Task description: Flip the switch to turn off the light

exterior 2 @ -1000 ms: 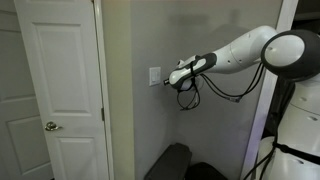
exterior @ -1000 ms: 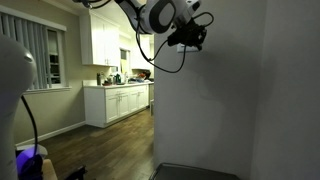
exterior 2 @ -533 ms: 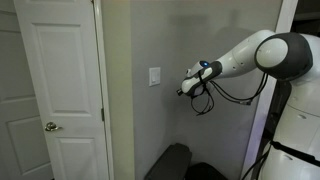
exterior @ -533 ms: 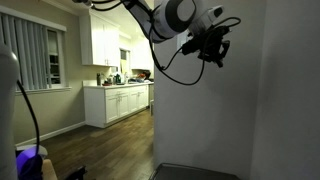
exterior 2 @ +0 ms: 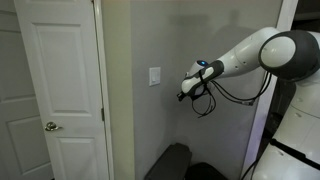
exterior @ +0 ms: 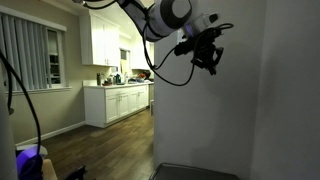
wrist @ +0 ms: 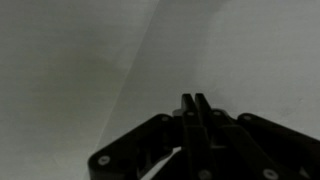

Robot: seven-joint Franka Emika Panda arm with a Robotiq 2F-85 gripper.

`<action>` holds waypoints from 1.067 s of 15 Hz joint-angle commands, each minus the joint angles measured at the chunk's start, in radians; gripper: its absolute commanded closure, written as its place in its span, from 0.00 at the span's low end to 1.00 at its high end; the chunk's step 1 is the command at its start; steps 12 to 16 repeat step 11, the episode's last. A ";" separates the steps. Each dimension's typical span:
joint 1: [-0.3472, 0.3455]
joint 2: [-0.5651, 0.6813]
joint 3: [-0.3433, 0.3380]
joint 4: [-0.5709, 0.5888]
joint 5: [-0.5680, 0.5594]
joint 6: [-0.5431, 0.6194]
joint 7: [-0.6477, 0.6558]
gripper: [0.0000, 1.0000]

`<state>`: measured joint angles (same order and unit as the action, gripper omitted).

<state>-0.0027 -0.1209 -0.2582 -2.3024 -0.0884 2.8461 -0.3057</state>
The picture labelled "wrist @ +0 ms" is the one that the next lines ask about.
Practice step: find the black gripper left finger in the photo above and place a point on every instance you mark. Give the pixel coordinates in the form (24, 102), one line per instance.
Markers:
(140, 150)

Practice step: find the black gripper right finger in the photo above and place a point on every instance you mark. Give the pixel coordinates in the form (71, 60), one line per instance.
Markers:
(260, 146)

